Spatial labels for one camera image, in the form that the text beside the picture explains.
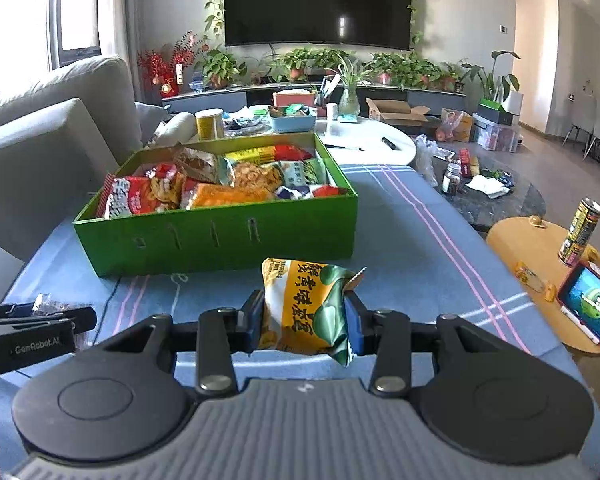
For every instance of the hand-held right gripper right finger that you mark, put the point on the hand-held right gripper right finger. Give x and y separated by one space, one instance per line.
356 327

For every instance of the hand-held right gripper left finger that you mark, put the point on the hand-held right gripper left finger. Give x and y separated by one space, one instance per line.
255 317

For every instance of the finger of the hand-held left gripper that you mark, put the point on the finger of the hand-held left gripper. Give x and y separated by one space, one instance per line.
80 319

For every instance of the clear brown snack packet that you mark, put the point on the clear brown snack packet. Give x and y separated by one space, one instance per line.
52 302

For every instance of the yellow green snack packet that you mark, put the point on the yellow green snack packet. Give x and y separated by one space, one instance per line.
305 305

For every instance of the green cardboard box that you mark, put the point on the green cardboard box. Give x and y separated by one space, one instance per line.
215 240

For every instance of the orange snack packet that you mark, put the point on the orange snack packet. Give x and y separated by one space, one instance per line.
225 196

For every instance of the light green chips bag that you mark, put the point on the light green chips bag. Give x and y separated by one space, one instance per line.
260 175

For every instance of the beige snack bag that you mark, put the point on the beige snack bag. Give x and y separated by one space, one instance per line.
197 165

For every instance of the yellow red snack bag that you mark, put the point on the yellow red snack bag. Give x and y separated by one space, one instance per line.
270 152

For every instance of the white oval table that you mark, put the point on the white oval table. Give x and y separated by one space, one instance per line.
370 155

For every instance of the dark glass jar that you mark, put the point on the dark glass jar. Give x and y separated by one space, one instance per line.
452 180

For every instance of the black pen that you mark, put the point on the black pen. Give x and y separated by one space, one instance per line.
342 147

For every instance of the small yellow packet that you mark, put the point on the small yellow packet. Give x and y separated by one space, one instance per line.
532 280

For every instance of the white plastic bag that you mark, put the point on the white plastic bag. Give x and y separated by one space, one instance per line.
424 155

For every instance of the black remote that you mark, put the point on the black remote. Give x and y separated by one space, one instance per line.
388 143

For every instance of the yellow wooden round table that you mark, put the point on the yellow wooden round table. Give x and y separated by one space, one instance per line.
525 245

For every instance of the dark round table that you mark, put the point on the dark round table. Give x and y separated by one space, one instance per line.
505 207

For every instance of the grey sofa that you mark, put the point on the grey sofa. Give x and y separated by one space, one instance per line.
45 130

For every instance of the white crumpled cloth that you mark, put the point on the white crumpled cloth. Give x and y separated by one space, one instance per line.
487 186

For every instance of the yellow canister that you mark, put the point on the yellow canister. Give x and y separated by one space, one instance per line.
209 127

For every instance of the blue tray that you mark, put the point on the blue tray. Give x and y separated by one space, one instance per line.
292 124

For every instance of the white cup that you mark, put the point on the white cup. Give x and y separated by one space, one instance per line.
332 111

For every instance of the open cardboard box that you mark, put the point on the open cardboard box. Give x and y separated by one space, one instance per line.
395 112

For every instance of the pink box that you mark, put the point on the pink box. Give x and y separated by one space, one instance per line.
292 100

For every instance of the glass vase with plant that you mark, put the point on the glass vase with plant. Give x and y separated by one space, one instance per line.
349 102

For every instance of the long tv cabinet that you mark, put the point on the long tv cabinet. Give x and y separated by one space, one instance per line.
220 95

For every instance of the clear storage box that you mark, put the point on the clear storage box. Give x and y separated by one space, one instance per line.
495 137

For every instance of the phone in red case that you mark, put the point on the phone in red case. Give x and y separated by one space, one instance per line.
592 305

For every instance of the yellow black drink can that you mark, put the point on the yellow black drink can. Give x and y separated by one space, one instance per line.
580 232

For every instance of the potted green plant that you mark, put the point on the potted green plant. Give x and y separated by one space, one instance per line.
297 62
332 60
387 67
220 67

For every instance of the red berry decoration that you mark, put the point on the red berry decoration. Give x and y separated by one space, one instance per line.
167 62

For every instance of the large leafy floor plant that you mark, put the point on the large leafy floor plant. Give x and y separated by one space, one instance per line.
495 80

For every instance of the window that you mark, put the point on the window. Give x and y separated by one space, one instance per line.
80 10

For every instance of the grey dining chairs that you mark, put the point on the grey dining chairs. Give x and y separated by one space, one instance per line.
592 125

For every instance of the hanging green vine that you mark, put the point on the hanging green vine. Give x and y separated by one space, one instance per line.
413 15
216 5

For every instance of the black television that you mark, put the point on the black television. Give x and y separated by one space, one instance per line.
320 2

